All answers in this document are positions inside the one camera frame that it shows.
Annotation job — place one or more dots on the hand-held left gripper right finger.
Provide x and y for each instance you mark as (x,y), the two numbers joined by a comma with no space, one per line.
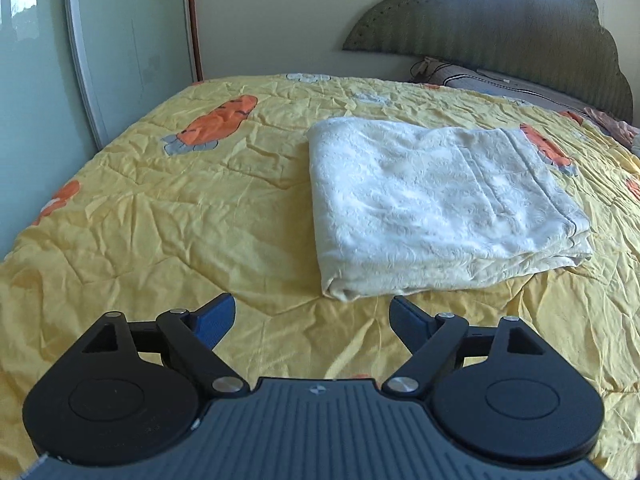
(405,317)

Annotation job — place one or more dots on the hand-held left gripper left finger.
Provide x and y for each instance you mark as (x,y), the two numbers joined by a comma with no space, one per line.
(220,317)

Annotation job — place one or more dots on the white pants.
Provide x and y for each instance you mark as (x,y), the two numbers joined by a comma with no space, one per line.
(425,200)

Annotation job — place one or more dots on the yellow carrot print bedspread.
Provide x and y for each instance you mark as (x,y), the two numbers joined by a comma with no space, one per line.
(150,210)

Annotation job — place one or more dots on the patterned pillow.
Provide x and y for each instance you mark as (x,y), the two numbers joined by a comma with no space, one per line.
(500,85)

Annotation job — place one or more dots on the pale pink cloth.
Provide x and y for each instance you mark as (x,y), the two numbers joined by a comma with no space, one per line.
(612,125)

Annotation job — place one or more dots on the floral glass wardrobe door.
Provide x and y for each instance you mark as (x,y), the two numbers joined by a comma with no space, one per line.
(35,85)
(135,35)

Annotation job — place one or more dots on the olive tufted headboard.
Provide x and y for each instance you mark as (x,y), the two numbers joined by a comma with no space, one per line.
(500,20)

